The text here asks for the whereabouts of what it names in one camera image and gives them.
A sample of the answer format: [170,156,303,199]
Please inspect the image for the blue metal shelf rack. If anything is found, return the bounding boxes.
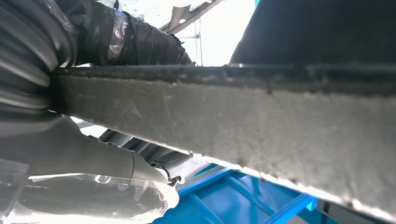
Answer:
[151,164,341,224]

